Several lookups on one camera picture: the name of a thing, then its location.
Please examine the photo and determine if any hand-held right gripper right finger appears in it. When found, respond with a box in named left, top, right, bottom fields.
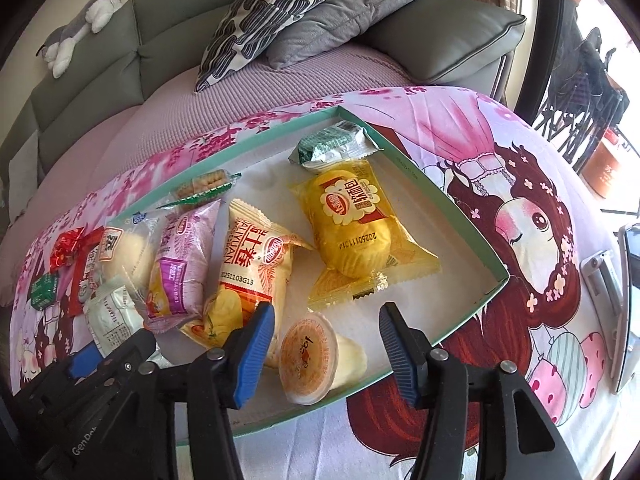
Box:
left=378, top=301, right=583, bottom=480

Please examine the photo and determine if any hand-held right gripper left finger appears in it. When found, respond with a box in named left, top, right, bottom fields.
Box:
left=130, top=302, right=277, bottom=480

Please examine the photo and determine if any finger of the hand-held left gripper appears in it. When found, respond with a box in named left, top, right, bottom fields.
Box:
left=30, top=352, right=108, bottom=401
left=97, top=329, right=158, bottom=376

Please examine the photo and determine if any white snack packet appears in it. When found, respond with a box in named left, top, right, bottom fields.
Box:
left=82, top=274, right=148, bottom=356

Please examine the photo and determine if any jelly cup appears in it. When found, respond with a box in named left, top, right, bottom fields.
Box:
left=278, top=311, right=368, bottom=406

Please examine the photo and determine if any cream orange snack packet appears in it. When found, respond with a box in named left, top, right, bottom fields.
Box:
left=180, top=199, right=316, bottom=368

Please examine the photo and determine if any pink snack packet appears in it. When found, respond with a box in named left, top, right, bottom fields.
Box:
left=145, top=199, right=223, bottom=335

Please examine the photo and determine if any teal-edged white box lid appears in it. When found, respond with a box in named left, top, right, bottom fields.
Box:
left=102, top=105, right=511, bottom=448

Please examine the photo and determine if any yellow snack packet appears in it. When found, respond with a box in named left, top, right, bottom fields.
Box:
left=290, top=159, right=442, bottom=312

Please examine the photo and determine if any clear biscuit packet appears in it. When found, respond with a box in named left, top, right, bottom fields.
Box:
left=159, top=170, right=241, bottom=211

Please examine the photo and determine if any mint green snack packet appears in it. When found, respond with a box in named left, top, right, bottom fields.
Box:
left=288, top=121, right=383, bottom=170

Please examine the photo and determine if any dark red snack packet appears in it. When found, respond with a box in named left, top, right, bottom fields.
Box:
left=69, top=240, right=108, bottom=317

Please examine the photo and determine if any dark green snack packet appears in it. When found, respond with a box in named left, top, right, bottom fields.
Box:
left=29, top=271, right=61, bottom=311

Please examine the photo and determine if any shiny red candy packet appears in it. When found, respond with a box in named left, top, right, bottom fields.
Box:
left=49, top=226, right=92, bottom=275

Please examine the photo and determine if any light grey cushion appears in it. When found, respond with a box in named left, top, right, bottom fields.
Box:
left=7, top=130, right=41, bottom=221

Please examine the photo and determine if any silver metal stand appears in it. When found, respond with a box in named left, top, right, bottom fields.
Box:
left=581, top=251, right=628, bottom=322

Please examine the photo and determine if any pink printed blanket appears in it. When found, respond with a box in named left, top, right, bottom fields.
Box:
left=7, top=85, right=640, bottom=480

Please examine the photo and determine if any white tablet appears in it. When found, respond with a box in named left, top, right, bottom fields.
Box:
left=611, top=224, right=640, bottom=395

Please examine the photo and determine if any pink sofa cover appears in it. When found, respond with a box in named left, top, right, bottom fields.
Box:
left=10, top=42, right=416, bottom=226

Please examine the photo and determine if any orange brown pot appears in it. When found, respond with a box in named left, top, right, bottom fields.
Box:
left=580, top=130, right=636, bottom=200

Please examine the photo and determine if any grey sofa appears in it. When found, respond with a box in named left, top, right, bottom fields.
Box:
left=0, top=0, right=527, bottom=231

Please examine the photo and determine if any black metal rack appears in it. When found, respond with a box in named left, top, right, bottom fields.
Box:
left=532, top=27, right=631, bottom=176

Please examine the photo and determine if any grey white plush dog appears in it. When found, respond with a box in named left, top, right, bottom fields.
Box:
left=35, top=0, right=126, bottom=79

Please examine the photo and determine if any black white patterned pillow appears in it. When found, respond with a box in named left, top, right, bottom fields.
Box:
left=194, top=0, right=352, bottom=93

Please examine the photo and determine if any grey quilted pillow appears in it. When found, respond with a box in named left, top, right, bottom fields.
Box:
left=266, top=0, right=445, bottom=70

